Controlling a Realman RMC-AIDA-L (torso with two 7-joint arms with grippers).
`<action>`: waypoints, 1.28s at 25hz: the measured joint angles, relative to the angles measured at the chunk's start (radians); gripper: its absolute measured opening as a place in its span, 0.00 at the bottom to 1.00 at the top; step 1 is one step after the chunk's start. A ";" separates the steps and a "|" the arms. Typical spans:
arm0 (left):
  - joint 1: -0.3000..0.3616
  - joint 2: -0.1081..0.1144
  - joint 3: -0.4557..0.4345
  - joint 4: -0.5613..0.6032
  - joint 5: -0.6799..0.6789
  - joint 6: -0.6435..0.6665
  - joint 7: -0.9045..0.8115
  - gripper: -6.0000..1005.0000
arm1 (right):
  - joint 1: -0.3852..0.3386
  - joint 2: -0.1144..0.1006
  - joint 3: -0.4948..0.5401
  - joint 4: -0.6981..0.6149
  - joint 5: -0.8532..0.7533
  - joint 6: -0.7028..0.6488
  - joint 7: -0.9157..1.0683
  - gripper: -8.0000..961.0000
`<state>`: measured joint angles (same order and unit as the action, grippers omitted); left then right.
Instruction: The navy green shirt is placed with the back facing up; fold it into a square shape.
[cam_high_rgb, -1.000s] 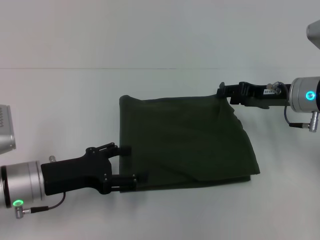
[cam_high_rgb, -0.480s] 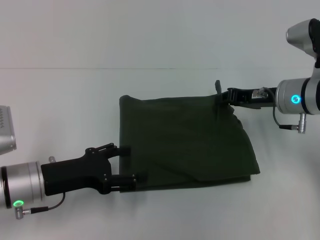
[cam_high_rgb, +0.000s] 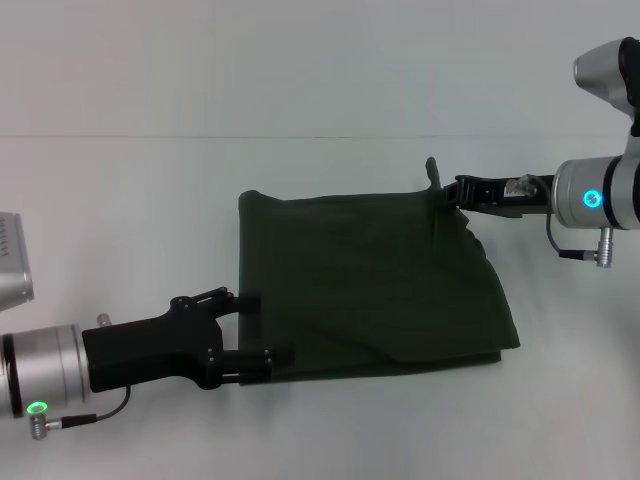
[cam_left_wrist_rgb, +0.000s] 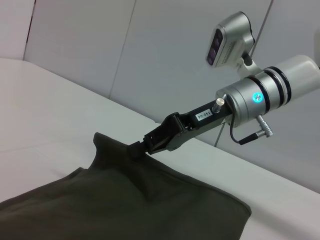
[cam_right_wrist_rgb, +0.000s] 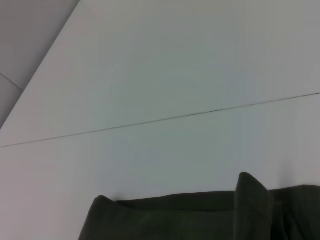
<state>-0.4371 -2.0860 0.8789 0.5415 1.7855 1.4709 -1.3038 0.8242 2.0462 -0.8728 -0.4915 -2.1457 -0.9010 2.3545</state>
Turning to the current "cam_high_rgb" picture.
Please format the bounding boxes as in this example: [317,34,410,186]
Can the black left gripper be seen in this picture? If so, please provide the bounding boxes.
[81,286,296,393]

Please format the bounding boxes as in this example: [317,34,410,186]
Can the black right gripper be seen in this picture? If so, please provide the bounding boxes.
[432,172,557,220]

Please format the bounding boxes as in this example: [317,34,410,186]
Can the dark green shirt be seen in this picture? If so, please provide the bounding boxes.
[236,156,522,388]

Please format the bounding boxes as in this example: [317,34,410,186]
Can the silver right cable connector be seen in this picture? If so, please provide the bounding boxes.
[503,173,541,200]

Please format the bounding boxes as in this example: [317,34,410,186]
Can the black right cable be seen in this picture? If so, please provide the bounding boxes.
[531,174,602,261]

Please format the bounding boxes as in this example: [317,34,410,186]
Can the black cable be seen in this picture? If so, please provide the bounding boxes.
[46,384,133,428]
[531,174,602,261]

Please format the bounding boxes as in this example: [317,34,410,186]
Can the silver right cable plug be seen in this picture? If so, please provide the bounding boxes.
[596,224,618,270]

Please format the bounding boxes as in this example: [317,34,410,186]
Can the silver cable plug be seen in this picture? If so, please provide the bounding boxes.
[28,412,53,442]
[596,224,618,270]

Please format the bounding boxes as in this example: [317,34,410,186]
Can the black left cable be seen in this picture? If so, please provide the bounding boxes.
[46,384,133,428]

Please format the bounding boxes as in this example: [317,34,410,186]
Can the silver left cable plug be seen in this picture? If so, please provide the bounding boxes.
[28,412,53,442]

